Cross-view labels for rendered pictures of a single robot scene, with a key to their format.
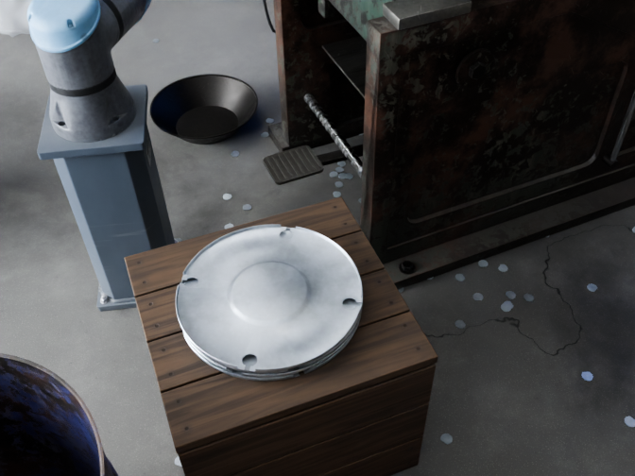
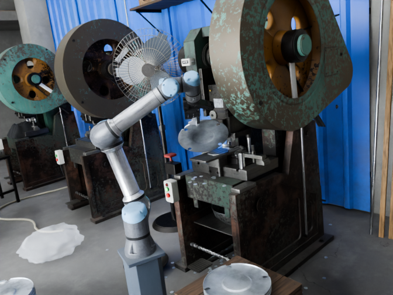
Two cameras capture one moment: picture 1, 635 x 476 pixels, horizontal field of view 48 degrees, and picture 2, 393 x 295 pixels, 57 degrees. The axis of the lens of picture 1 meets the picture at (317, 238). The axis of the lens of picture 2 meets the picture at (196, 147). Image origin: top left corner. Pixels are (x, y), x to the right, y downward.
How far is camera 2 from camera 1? 0.85 m
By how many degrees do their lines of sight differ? 37
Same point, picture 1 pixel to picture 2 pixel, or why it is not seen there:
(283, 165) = (196, 266)
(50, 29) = (134, 215)
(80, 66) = (143, 227)
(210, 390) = not seen: outside the picture
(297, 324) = (252, 287)
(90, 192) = (144, 281)
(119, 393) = not seen: outside the picture
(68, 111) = (137, 246)
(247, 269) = (224, 278)
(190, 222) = not seen: outside the picture
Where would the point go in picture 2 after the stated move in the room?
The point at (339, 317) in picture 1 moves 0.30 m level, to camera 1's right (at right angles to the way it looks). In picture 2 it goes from (265, 281) to (323, 261)
